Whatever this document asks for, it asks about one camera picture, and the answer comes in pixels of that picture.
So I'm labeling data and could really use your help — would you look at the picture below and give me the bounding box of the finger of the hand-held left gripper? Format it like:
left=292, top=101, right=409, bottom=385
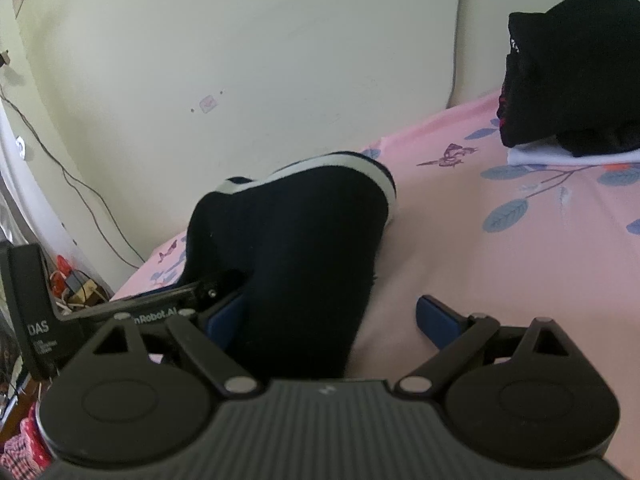
left=196, top=270, right=247, bottom=312

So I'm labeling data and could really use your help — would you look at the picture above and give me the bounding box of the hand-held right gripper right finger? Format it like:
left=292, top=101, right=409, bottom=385
left=394, top=295, right=573, bottom=397

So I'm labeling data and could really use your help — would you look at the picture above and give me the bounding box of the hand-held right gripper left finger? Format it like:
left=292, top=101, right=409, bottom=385
left=91, top=294, right=264, bottom=397

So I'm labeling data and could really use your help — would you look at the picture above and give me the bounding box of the black and green sweater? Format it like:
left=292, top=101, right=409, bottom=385
left=177, top=150, right=399, bottom=380

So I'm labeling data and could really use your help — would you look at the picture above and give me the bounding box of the folded black clothes stack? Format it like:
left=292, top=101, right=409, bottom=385
left=496, top=0, right=640, bottom=158

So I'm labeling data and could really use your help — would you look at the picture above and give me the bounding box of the red plastic item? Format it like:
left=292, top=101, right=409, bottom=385
left=52, top=254, right=73, bottom=297

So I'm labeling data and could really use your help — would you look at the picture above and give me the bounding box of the pink tree print bed sheet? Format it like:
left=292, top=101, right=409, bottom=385
left=109, top=91, right=640, bottom=480

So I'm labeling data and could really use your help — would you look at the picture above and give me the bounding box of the red checkered cloth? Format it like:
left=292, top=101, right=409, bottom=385
left=0, top=400, right=53, bottom=480

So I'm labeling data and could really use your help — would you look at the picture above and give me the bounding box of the folded white cloth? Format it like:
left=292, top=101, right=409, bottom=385
left=507, top=141, right=640, bottom=167

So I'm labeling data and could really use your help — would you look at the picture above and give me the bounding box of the black wall cable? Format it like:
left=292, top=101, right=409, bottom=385
left=0, top=91, right=147, bottom=270

